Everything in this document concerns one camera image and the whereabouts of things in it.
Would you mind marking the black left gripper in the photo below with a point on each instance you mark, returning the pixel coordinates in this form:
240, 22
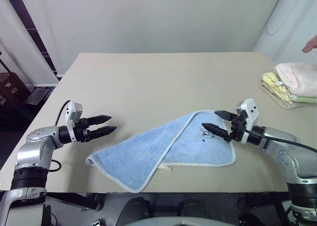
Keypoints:
82, 133

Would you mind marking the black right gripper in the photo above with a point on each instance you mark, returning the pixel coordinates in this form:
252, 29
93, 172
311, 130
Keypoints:
238, 128

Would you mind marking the light blue towel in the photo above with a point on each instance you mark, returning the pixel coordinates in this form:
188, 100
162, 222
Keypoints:
138, 156

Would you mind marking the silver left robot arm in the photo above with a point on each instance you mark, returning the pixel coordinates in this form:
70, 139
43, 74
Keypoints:
32, 149

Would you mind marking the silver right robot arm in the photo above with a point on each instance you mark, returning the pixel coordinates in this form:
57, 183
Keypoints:
289, 159

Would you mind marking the folded yellow towel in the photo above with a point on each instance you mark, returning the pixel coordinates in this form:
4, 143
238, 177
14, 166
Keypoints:
275, 83

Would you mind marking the folded pale green towel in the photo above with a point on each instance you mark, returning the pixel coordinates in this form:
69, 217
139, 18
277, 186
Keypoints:
307, 99

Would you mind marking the folded pink towel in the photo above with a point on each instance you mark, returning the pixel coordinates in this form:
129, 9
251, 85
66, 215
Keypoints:
299, 76

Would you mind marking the bare person hand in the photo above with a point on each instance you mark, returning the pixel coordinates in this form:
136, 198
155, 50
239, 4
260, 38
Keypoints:
311, 45

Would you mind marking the beige flat mat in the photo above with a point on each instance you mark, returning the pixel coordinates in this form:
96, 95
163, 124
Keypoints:
284, 104

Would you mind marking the dark flat floor device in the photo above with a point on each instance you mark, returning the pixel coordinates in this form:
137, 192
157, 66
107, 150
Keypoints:
37, 95

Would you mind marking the dark brown suitcase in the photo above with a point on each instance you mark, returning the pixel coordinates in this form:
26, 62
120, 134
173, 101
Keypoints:
11, 94

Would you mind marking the silver robot torso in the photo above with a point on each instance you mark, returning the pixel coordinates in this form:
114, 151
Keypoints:
171, 221

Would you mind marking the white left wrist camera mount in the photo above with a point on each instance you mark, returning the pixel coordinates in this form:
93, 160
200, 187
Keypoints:
69, 119

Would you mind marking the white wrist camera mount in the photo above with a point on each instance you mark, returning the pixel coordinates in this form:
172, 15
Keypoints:
69, 119
252, 113

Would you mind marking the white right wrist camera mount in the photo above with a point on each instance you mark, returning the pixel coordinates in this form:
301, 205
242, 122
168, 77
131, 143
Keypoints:
252, 113

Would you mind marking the black table frame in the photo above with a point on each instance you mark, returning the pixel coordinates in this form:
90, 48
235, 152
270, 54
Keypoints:
74, 201

